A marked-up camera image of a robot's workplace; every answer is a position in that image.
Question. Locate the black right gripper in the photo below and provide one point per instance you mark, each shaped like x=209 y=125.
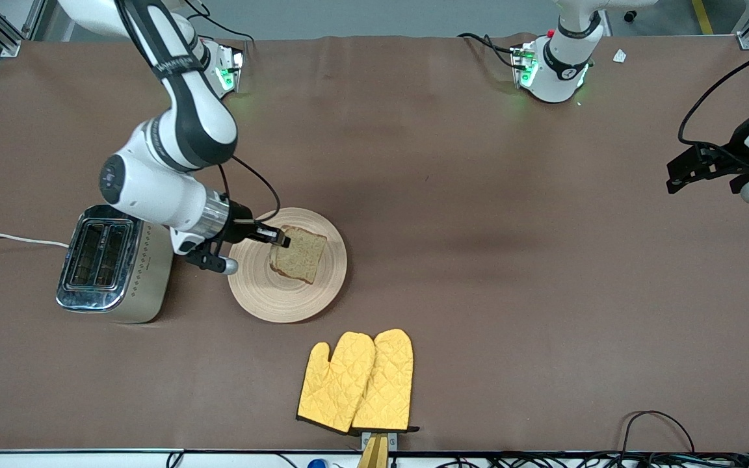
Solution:
x=240 y=221

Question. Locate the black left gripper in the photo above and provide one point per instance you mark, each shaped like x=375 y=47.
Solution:
x=740 y=150

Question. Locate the slice of toast bread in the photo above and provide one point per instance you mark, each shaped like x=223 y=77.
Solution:
x=300 y=257

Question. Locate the round wooden plate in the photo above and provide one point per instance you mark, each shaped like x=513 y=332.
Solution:
x=283 y=299

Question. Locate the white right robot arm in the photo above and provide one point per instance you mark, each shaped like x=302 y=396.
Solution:
x=153 y=188

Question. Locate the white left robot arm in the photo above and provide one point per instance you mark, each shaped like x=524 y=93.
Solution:
x=560 y=78

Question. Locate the beige chrome two-slot toaster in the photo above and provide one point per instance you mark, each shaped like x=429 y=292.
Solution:
x=147 y=279

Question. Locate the small white paper scrap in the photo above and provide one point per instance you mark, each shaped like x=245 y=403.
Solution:
x=619 y=56

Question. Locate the yellow quilted oven mitt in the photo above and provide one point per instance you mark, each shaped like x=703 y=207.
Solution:
x=335 y=383
x=391 y=383

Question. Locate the brown table cover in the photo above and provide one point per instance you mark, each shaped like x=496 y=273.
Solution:
x=478 y=195

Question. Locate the blue round cap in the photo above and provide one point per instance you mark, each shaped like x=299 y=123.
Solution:
x=316 y=463

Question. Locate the yellow wooden stick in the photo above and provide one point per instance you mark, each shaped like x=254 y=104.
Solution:
x=374 y=455

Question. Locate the metal clamp bracket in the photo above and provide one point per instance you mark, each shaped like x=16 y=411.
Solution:
x=393 y=441

